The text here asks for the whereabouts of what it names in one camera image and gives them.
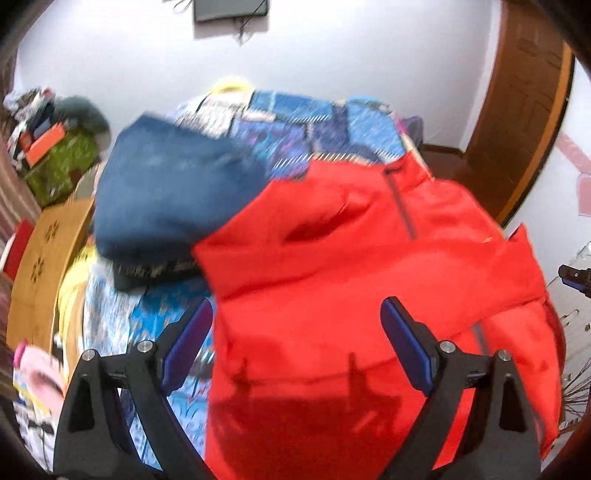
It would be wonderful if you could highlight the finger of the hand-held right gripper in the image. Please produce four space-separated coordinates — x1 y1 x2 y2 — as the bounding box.
558 264 591 298

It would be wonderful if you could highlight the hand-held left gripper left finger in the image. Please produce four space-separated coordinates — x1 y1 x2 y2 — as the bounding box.
54 298 218 480

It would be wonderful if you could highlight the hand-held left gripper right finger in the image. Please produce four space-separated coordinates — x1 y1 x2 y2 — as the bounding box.
379 296 543 480

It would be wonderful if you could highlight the red jacket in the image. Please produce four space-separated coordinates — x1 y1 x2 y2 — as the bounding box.
191 154 568 476

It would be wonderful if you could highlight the folded black garment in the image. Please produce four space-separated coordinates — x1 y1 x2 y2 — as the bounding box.
111 256 204 291

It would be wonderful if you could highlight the yellow cloth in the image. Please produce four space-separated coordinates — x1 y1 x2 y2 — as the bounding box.
58 244 95 324

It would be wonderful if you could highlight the pink soft item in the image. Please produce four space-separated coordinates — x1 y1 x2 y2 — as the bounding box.
13 339 65 411

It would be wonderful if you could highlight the folded blue garment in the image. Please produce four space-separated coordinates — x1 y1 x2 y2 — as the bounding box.
92 114 269 261

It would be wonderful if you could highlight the cardboard box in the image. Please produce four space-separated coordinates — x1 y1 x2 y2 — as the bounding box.
7 198 95 352

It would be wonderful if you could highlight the brown wooden door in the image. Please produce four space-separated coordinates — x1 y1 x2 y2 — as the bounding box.
462 4 575 227

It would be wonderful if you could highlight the red flat box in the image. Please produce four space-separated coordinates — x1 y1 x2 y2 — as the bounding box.
2 219 35 280

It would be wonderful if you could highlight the green cloth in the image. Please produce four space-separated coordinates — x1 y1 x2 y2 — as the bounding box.
25 131 102 206

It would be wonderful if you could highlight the striped curtain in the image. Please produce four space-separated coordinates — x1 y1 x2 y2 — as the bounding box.
0 138 42 232

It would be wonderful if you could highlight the blue patchwork blanket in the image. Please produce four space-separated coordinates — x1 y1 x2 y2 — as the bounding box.
58 88 426 472

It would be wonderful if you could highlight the orange box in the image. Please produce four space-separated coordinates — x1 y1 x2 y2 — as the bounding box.
25 124 65 166

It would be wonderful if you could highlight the dark grey cushion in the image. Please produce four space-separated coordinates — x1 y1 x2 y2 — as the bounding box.
55 96 112 139

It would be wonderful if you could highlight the yellow plastic basket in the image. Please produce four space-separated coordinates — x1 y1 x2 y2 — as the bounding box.
210 78 254 95

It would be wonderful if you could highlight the pile of small clutter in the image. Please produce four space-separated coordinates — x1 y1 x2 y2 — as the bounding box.
4 88 61 162

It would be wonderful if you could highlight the pink wall sticker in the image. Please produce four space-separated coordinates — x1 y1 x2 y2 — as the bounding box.
554 131 591 215

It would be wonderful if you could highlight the metal wire rack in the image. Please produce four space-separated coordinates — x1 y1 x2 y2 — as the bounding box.
556 309 591 430

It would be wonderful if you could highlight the wall television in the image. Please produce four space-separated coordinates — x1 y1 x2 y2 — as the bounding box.
193 0 269 23

